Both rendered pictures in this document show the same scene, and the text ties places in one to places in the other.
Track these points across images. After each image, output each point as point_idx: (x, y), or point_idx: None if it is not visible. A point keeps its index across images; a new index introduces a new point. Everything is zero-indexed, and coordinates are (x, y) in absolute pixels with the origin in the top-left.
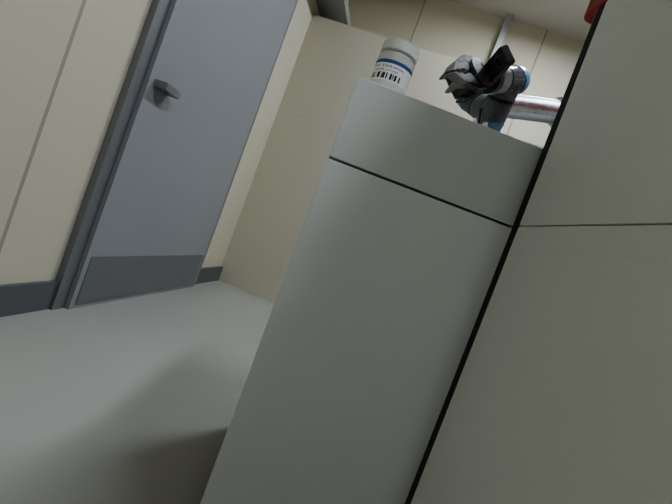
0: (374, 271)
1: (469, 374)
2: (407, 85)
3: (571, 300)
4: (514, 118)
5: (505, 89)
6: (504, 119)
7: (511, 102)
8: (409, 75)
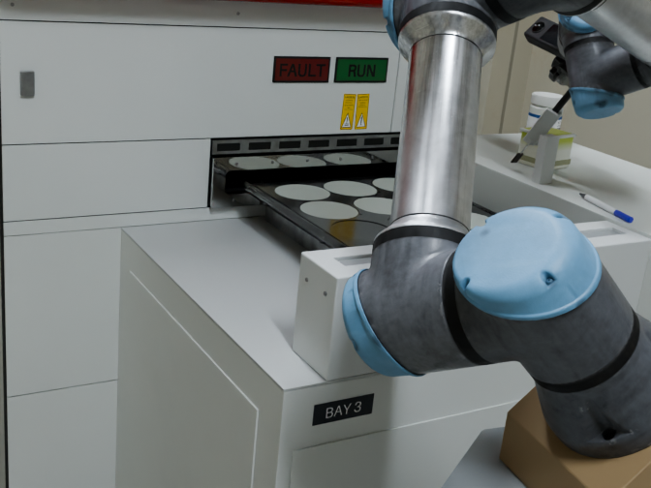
0: None
1: None
2: (528, 123)
3: None
4: (621, 45)
5: (560, 46)
6: (569, 81)
7: (564, 52)
8: (528, 115)
